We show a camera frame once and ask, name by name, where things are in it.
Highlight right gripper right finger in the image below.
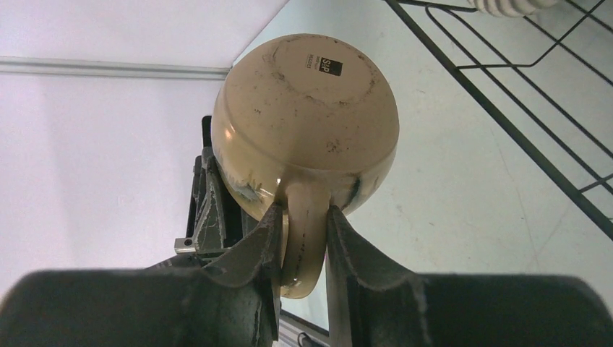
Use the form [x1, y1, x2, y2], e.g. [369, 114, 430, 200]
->
[326, 205, 432, 346]

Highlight black wire dish rack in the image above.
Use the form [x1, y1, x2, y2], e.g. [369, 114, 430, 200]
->
[387, 1, 612, 239]

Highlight beige ceramic cup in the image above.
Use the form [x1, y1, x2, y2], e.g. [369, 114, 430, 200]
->
[211, 33, 400, 299]

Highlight white ribbed cup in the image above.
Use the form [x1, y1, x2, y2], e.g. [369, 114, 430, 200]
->
[467, 0, 559, 18]

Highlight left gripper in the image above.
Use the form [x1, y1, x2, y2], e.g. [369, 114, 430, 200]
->
[174, 116, 248, 261]

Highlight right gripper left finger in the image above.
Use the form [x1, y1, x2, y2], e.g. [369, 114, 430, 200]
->
[153, 203, 283, 346]

